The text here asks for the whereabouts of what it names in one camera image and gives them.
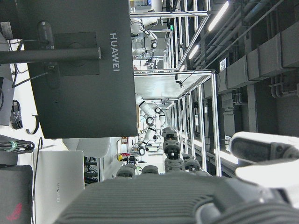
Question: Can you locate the coiled cable green tie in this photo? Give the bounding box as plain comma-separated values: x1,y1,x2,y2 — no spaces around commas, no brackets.
0,139,36,154

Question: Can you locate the black curved hook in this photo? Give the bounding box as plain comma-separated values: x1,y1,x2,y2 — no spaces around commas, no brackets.
26,114,41,135

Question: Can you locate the white chair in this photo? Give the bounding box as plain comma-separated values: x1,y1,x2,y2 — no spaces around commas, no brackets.
62,137,111,164

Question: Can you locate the aluminium cell frame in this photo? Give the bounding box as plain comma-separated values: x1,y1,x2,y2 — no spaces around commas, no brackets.
134,69,222,177
130,0,211,70

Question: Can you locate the black plug-in dongle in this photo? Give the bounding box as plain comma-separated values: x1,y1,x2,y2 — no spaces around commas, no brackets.
37,21,56,50

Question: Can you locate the grey flat tablet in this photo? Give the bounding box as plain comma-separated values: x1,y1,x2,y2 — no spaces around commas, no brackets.
0,77,15,127

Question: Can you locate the long ceiling light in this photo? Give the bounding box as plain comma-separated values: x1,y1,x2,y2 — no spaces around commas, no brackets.
188,44,200,60
207,0,230,32

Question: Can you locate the black Huawei monitor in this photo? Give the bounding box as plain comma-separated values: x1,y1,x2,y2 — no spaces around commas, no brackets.
0,0,138,140

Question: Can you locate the black packaged cable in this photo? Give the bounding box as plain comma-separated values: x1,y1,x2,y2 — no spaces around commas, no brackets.
10,99,24,130

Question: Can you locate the white humanoid robot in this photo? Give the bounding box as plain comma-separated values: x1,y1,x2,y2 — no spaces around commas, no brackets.
135,94,167,156
130,17,160,59

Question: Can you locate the black bag red logo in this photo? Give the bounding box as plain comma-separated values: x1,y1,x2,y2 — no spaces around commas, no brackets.
0,164,34,224

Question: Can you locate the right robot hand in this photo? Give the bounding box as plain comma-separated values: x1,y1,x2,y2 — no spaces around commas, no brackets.
53,127,299,224

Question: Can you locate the silver Huawei laptop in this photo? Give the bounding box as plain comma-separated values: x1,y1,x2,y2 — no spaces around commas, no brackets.
33,150,85,224

